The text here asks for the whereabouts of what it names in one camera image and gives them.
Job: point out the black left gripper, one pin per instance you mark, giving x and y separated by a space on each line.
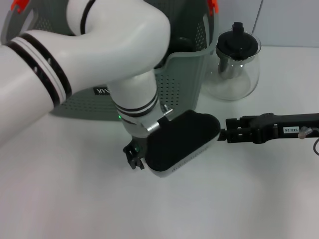
142 144

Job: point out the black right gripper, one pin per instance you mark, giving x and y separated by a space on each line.
279 127

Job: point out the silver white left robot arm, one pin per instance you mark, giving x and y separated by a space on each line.
99 49

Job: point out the grey-green perforated storage bin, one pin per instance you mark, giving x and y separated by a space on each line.
187 74

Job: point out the clear glass teapot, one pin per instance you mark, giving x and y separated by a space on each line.
229 84

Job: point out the black glass teapot lid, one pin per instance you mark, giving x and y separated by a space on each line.
236 42

